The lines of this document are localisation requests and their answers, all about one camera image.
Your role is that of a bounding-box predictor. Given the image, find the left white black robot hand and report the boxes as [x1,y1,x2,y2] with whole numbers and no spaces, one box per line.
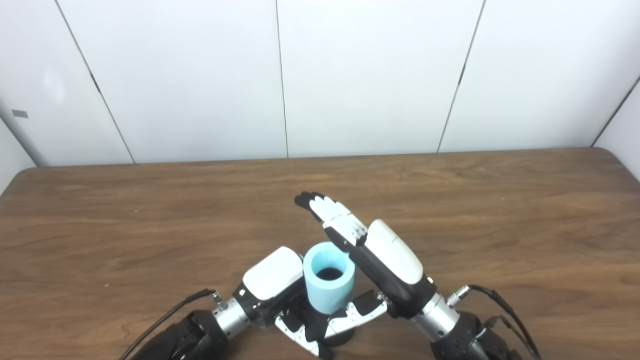
[233,245,331,359]

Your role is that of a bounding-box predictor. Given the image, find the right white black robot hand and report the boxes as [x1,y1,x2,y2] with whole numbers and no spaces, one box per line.
[293,191,438,339]

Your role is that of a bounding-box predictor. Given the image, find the light-blue cylindrical hose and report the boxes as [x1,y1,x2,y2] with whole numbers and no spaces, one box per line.
[302,241,356,315]

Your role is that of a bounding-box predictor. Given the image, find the black funnel-shaped nozzle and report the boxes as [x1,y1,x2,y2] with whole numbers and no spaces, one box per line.
[300,300,357,349]

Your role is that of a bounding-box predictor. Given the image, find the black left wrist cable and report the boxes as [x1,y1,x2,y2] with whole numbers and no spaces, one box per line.
[119,288,224,360]

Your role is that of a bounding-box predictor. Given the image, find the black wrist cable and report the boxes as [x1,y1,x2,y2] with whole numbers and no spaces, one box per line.
[446,283,542,360]
[119,288,224,360]

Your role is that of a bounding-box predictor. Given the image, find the thin braided black cable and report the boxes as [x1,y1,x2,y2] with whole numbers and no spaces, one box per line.
[481,314,527,360]

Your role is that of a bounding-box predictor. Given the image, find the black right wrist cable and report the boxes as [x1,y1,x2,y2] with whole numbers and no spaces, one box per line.
[446,283,542,360]

